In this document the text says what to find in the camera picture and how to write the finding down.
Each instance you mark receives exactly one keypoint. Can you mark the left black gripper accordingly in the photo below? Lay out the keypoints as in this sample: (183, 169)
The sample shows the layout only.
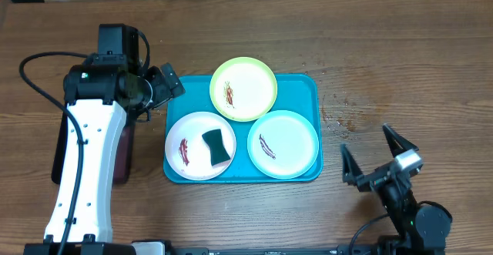
(163, 91)

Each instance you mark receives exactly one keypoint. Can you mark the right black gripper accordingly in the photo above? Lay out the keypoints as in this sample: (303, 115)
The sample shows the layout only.
(352, 170)

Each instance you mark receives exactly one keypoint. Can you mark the white plate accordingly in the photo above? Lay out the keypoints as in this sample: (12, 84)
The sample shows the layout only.
(186, 152)

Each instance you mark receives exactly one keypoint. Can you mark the green and pink sponge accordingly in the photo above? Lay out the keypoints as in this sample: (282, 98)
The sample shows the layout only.
(214, 141)

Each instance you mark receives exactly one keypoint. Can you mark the yellow-green rimmed plate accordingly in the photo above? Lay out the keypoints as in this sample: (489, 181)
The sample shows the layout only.
(243, 89)

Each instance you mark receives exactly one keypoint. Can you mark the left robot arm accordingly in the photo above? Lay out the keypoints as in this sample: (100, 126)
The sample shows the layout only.
(99, 102)

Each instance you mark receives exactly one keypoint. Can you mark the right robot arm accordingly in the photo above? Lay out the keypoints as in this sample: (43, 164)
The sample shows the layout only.
(422, 227)

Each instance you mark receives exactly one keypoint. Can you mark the teal plastic serving tray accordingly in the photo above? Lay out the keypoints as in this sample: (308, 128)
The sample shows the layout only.
(295, 92)

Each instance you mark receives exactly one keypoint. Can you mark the black tray with red water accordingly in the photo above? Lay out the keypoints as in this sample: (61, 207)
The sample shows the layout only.
(123, 154)

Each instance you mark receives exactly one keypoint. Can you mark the light blue rimmed plate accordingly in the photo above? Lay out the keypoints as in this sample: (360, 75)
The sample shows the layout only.
(283, 144)

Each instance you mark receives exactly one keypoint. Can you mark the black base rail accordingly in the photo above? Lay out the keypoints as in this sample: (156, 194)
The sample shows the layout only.
(250, 250)

